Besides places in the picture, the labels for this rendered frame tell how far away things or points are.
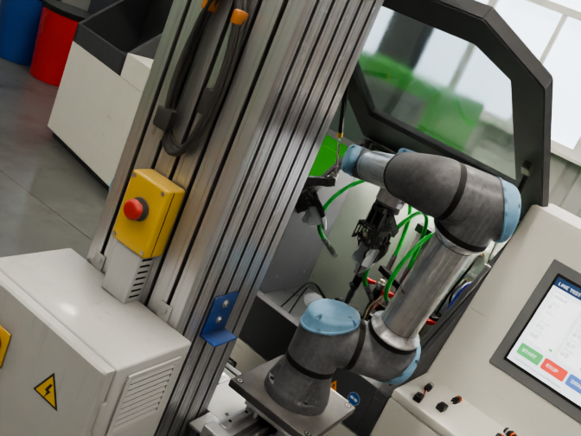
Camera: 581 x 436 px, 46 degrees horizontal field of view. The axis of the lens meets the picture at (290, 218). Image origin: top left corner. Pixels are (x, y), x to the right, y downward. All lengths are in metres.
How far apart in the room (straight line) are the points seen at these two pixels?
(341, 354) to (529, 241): 0.82
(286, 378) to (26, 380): 0.56
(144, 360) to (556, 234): 1.32
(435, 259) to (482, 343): 0.76
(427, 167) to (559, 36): 4.89
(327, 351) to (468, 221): 0.41
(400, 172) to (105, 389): 0.65
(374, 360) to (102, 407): 0.62
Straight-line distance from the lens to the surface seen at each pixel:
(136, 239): 1.21
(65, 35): 7.42
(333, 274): 2.62
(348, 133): 5.01
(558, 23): 6.08
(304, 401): 1.53
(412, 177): 1.28
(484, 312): 2.10
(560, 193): 6.03
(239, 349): 2.23
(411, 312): 1.43
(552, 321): 2.06
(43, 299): 1.21
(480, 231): 1.32
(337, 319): 1.45
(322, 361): 1.48
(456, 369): 2.12
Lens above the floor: 1.84
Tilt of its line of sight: 17 degrees down
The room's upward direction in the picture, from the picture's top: 23 degrees clockwise
